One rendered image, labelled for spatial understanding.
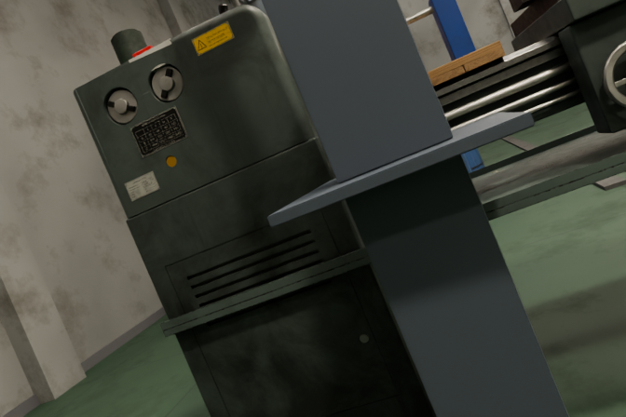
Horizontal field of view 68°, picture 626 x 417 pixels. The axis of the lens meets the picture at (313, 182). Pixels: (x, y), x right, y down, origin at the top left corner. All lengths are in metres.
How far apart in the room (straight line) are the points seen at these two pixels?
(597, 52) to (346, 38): 0.65
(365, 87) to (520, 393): 0.55
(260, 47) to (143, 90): 0.35
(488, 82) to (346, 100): 0.59
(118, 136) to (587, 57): 1.19
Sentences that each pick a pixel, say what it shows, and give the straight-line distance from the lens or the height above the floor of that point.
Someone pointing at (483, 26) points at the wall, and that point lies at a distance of 11.15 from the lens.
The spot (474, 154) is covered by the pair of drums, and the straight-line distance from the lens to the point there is 4.28.
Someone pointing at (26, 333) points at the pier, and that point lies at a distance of 3.99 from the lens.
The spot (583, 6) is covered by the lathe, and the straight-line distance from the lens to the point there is 1.21.
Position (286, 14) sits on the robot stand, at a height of 1.04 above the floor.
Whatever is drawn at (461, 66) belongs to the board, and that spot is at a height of 0.88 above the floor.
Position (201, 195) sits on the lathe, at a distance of 1.30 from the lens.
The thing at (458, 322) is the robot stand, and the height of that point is 0.47.
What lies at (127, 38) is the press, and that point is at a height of 2.75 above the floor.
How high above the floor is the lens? 0.79
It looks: 1 degrees down
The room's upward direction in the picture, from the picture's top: 23 degrees counter-clockwise
